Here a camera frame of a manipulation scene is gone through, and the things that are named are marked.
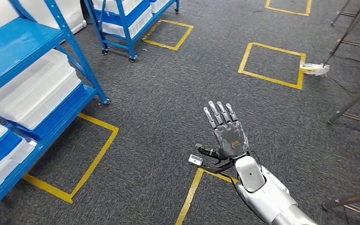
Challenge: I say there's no blue steel shelf rack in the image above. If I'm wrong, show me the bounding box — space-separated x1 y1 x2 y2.
0 0 111 219

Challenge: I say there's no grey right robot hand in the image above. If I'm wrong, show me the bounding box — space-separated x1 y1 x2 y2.
195 100 249 161

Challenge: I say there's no blue shelf rack with casters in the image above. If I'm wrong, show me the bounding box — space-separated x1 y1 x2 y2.
83 0 180 63

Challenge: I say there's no yellow floor tape square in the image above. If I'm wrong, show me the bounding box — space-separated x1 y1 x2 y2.
22 112 120 205
175 167 240 225
238 42 307 90
142 19 195 52

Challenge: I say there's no stainless steel side table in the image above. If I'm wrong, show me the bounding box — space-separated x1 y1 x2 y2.
324 0 360 127

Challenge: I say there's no crumpled clear plastic bag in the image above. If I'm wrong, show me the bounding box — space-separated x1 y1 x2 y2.
299 62 330 77

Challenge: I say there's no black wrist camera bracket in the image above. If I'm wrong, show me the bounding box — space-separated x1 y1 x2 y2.
200 159 236 174

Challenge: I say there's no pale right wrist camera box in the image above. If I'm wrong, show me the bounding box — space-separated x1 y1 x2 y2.
188 154 203 166

